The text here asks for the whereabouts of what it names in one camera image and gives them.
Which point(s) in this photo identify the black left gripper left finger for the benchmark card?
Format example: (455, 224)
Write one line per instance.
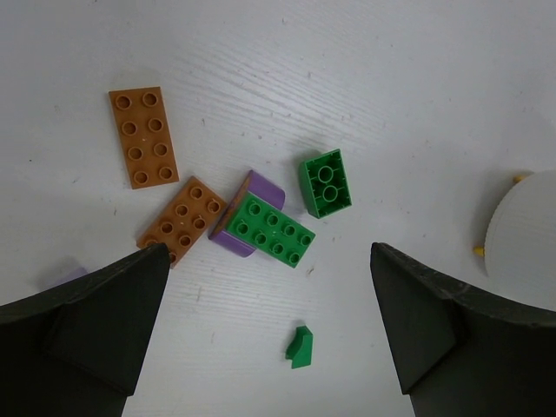
(78, 349)

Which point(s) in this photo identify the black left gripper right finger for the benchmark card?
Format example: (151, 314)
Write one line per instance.
(459, 350)

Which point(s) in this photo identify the white round divided container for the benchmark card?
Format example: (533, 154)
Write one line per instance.
(519, 248)

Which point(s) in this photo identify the green 2x4 lego brick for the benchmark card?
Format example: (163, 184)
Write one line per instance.
(266, 228)

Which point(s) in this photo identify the brown 2x3 lego plate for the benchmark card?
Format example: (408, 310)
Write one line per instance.
(143, 130)

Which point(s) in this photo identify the pale yellow-green hollow lego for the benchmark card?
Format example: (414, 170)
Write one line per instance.
(480, 251)

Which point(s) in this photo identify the pale yellow-green lego cube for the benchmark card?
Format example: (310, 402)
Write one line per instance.
(520, 177)

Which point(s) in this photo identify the lavender 2x2 lego brick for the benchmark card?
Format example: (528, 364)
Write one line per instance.
(72, 275)

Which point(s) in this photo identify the small dark green lego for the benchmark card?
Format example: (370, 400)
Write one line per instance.
(300, 349)

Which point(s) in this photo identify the green 2x2 lego brick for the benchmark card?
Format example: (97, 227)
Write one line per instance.
(324, 184)

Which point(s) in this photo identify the purple lego brick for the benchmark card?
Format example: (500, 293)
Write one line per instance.
(259, 186)

